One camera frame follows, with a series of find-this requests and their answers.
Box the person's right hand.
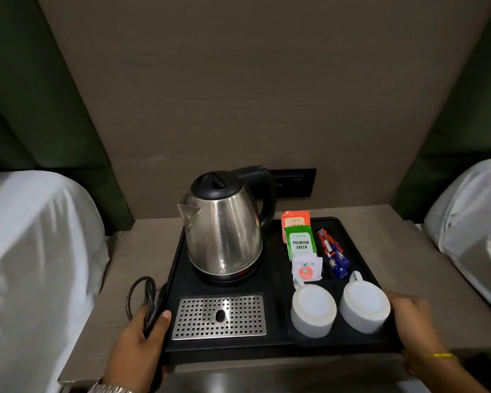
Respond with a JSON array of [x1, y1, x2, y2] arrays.
[[384, 289, 451, 379]]

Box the person's left hand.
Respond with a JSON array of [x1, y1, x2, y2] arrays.
[[102, 308, 173, 393]]

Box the white ceramic cup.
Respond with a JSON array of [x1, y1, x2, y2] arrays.
[[289, 278, 338, 339], [338, 270, 392, 335]]

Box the black power cable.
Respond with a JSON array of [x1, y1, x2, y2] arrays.
[[125, 276, 169, 340]]

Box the red and blue sachets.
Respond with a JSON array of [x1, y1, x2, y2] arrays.
[[317, 228, 344, 258]]

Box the white packet with red logo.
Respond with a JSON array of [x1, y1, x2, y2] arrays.
[[291, 252, 324, 282]]

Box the green tea packet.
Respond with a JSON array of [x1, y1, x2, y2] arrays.
[[283, 224, 318, 261]]

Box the black plastic tray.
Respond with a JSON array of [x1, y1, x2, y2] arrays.
[[161, 216, 403, 367]]

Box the orange classic tea packet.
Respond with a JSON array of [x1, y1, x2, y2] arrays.
[[281, 210, 312, 244]]

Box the yellow wrist band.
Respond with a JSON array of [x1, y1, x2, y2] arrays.
[[423, 352, 460, 363]]

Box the silver wristwatch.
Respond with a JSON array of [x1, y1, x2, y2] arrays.
[[88, 377, 134, 393]]

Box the perforated metal drip plate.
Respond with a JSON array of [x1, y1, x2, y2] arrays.
[[171, 294, 267, 341]]

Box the wooden table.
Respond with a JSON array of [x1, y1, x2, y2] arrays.
[[57, 204, 491, 385]]

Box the large white pillow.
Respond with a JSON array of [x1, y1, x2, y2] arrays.
[[0, 169, 110, 393], [423, 156, 491, 322]]

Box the stainless steel electric kettle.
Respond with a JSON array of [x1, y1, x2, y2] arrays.
[[177, 165, 278, 283]]

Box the green padded headboard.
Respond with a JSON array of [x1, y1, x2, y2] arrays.
[[0, 0, 135, 236], [391, 0, 491, 224]]

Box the black wall socket panel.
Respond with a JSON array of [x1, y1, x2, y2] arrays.
[[268, 168, 317, 198]]

